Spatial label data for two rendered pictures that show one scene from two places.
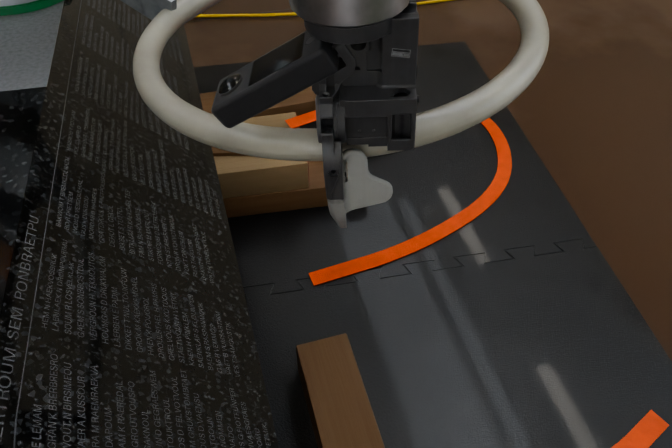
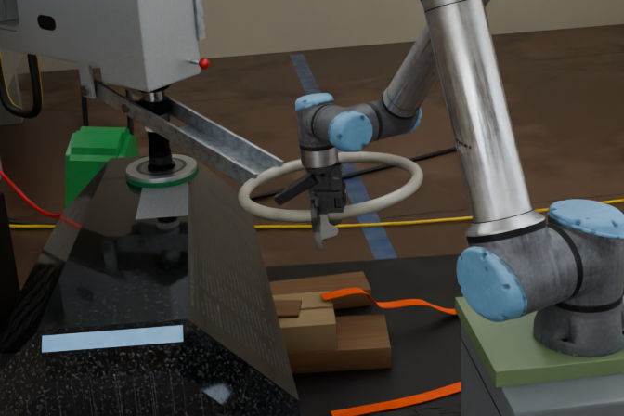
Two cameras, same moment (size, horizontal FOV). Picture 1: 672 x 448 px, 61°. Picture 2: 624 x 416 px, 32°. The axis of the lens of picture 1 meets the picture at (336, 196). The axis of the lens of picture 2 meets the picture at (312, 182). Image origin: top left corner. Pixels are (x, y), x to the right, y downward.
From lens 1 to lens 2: 219 cm
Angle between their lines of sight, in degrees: 25
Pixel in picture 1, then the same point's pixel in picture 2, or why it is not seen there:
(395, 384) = not seen: outside the picture
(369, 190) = (329, 230)
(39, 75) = (183, 211)
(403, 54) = (336, 178)
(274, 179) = (307, 338)
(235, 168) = not seen: hidden behind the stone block
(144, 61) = (244, 194)
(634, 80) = not seen: outside the picture
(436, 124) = (356, 208)
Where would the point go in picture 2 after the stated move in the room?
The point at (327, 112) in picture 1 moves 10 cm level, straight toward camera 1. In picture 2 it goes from (312, 197) to (307, 214)
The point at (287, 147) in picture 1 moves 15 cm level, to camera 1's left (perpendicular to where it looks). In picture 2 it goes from (300, 215) to (240, 214)
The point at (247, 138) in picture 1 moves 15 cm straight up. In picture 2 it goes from (285, 213) to (281, 156)
